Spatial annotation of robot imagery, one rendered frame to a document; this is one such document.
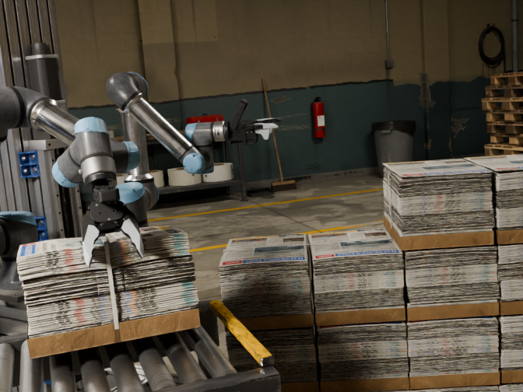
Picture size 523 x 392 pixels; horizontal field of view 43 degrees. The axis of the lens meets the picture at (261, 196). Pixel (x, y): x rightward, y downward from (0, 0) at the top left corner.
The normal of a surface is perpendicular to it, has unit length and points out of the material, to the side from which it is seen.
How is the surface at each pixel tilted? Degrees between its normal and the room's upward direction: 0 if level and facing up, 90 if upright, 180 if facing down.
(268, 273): 90
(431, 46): 90
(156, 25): 90
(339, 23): 90
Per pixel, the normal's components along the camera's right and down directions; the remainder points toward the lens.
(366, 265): -0.04, 0.16
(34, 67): -0.55, 0.18
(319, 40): 0.33, 0.13
